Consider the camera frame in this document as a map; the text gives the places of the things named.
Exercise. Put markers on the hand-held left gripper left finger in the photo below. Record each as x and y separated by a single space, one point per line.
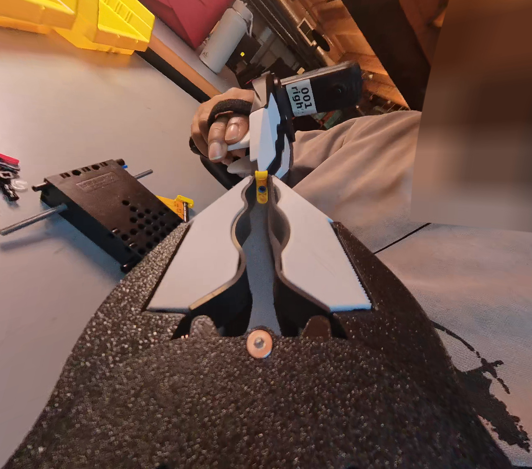
199 261

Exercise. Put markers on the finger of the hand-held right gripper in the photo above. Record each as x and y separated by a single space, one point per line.
286 161
264 136

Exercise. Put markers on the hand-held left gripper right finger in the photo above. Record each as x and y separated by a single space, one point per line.
320 265

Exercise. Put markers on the small yellow connector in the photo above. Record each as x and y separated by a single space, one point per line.
262 190

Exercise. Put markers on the person's right forearm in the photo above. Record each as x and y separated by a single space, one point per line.
365 161

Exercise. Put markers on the grey desk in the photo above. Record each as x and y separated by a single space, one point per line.
83 111

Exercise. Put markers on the person's right hand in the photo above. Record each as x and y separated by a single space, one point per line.
218 136

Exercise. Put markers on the yellow piece with black pins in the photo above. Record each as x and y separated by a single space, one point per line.
176 203

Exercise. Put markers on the white water bottle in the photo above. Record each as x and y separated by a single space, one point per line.
226 36

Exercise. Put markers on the person's beige sweatshirt torso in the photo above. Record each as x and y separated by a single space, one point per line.
457 290

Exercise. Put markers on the pile of small building pins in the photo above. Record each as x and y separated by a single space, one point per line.
10 182

